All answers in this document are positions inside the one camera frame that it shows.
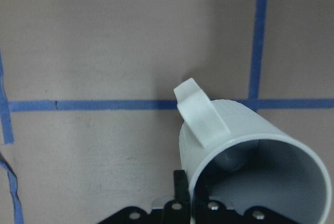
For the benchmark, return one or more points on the white mug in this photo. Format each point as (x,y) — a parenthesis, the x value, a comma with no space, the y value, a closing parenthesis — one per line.
(241,160)

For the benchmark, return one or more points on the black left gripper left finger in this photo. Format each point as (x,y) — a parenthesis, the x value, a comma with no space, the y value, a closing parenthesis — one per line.
(181,205)

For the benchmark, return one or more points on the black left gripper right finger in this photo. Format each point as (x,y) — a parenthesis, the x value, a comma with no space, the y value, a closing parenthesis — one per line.
(201,196)

